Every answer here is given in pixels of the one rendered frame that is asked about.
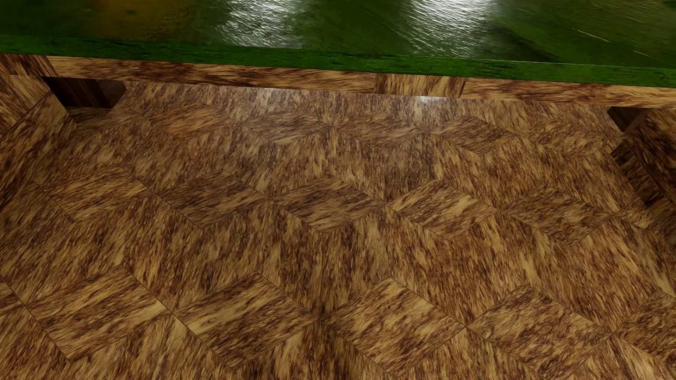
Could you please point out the green-topped wooden desk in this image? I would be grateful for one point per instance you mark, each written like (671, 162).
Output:
(338, 31)

